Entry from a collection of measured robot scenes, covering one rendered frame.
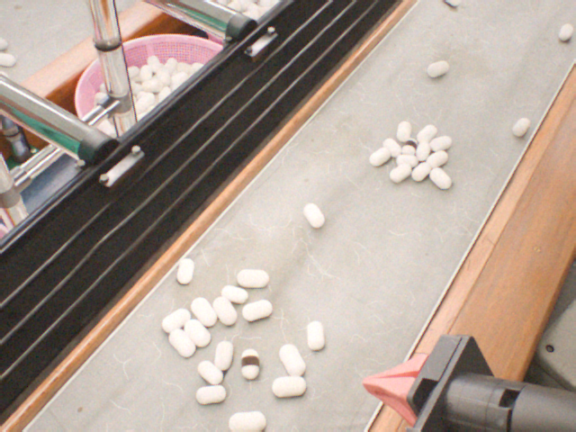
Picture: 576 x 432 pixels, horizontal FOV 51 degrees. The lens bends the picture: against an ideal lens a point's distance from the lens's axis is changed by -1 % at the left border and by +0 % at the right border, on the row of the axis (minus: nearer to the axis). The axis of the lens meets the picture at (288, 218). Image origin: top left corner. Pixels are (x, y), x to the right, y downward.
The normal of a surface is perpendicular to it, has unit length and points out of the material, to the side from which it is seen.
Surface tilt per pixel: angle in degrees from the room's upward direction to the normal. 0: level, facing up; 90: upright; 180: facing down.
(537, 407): 40
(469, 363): 50
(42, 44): 0
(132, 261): 57
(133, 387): 0
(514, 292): 0
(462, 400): 45
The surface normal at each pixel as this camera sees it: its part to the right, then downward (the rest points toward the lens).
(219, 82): 0.74, 0.08
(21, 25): 0.06, -0.59
